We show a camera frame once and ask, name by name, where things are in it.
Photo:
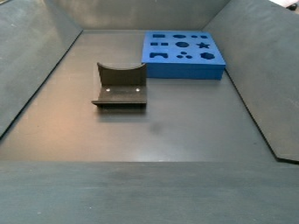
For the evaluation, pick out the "black curved holder stand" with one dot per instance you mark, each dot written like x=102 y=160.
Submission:
x=122 y=86

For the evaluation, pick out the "blue shape sorter block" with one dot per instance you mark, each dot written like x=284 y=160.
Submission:
x=182 y=55

